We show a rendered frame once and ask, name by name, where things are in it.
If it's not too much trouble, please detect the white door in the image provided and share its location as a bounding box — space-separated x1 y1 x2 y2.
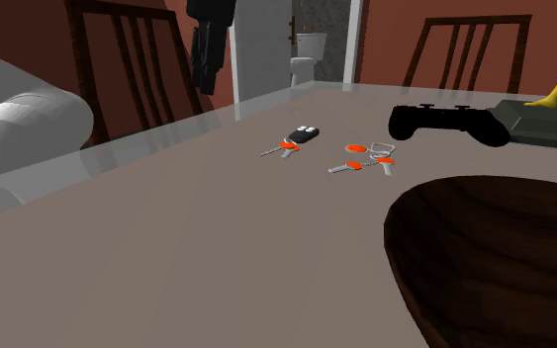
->
228 0 294 105

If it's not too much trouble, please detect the white toilet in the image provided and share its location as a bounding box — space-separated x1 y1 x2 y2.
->
289 32 328 88

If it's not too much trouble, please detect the dark wooden chair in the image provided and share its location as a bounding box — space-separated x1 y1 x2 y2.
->
401 14 534 96
63 0 206 146

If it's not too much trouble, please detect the black fob key bunch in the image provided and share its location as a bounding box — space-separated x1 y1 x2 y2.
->
258 126 322 160

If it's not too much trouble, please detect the orange tag key bunch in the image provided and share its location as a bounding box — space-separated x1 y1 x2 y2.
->
326 141 398 177

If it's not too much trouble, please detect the grey brown table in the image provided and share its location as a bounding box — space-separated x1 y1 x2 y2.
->
0 80 557 348

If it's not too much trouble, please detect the black game controller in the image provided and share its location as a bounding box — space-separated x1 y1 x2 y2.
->
387 103 512 148

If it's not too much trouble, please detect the yellow figure on grey base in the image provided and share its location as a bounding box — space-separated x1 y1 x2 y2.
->
487 43 557 152

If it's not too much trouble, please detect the dark wooden bowl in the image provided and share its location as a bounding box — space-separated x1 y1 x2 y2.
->
382 174 557 348

